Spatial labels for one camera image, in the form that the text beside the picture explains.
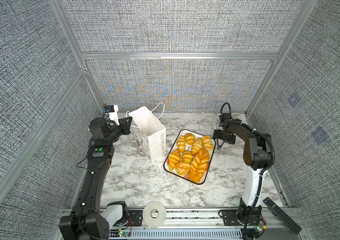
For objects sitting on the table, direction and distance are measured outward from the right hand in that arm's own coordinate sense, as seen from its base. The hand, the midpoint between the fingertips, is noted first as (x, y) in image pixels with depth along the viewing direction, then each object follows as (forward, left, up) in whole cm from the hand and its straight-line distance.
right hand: (221, 139), depth 103 cm
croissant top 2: (-1, +23, +3) cm, 23 cm away
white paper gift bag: (+2, +49, +6) cm, 49 cm away
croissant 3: (-16, +33, +4) cm, 37 cm away
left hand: (-10, +54, +32) cm, 64 cm away
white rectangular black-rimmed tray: (-5, +33, +1) cm, 34 cm away
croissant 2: (-6, +29, +3) cm, 29 cm away
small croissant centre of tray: (-15, +25, +3) cm, 29 cm away
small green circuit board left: (-54, +57, 0) cm, 79 cm away
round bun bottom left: (-23, +28, +4) cm, 37 cm away
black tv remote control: (-51, -23, 0) cm, 56 cm away
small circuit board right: (-51, -6, +1) cm, 52 cm away
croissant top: (-5, +11, +3) cm, 13 cm away
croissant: (-7, +18, +3) cm, 20 cm away
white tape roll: (-49, +44, 0) cm, 66 cm away
